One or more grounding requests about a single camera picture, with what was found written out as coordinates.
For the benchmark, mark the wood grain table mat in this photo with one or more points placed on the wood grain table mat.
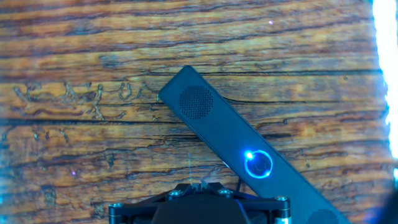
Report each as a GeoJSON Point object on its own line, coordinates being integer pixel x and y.
{"type": "Point", "coordinates": [93, 140]}

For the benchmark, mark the black bar speaker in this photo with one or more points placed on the black bar speaker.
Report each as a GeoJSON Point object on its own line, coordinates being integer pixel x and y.
{"type": "Point", "coordinates": [224, 130]}

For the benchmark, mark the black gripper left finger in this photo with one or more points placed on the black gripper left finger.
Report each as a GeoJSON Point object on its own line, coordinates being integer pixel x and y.
{"type": "Point", "coordinates": [136, 210]}

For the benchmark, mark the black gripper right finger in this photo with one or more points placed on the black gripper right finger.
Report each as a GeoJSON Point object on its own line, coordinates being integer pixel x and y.
{"type": "Point", "coordinates": [264, 208]}

